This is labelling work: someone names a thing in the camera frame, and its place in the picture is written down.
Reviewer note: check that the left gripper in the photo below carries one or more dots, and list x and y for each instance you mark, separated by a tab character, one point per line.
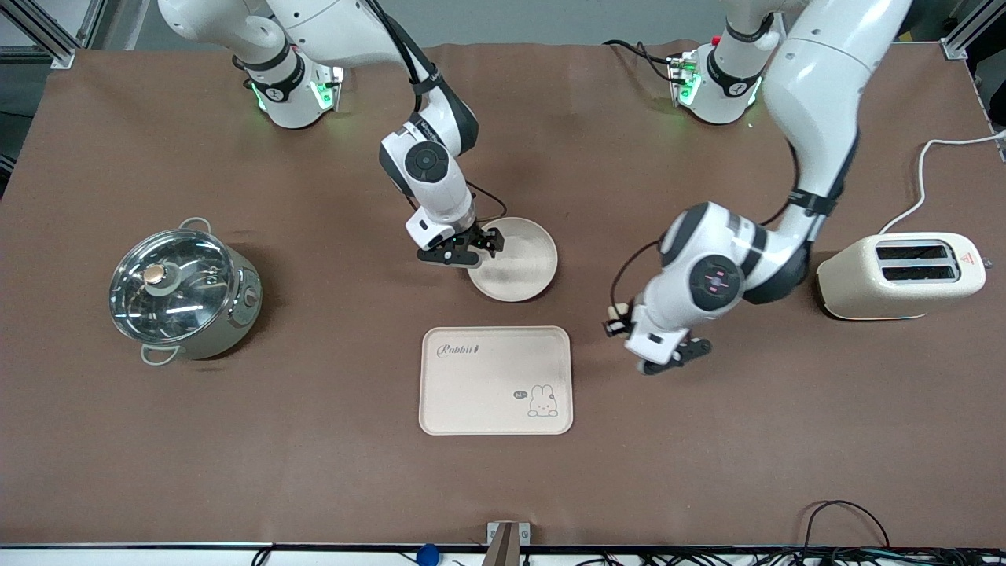
622	329

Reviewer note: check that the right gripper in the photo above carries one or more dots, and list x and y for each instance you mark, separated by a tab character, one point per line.
477	234

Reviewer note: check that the round cream plate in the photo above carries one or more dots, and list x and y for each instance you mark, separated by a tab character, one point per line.
523	263

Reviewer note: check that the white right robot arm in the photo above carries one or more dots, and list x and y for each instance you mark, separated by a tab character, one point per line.
428	165

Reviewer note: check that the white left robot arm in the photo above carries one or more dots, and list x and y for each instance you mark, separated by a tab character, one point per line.
817	94

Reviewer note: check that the cream rabbit print tray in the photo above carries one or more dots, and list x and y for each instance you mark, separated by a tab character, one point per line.
487	393

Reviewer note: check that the brown table cover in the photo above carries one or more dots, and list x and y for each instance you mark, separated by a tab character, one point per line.
503	472

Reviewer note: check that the pale green electric pot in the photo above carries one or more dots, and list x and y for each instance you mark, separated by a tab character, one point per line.
236	310

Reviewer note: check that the cream two-slot toaster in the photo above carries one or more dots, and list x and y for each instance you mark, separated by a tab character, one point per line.
888	292

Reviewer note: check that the small blue round object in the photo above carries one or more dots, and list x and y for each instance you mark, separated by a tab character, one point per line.
427	555

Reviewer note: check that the glass pot lid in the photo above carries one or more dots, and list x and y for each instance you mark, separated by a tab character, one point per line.
173	287

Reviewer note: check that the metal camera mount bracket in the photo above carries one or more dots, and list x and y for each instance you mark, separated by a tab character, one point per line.
507	542

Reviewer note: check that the aluminium frame profile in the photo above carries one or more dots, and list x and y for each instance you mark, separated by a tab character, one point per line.
963	39
55	51

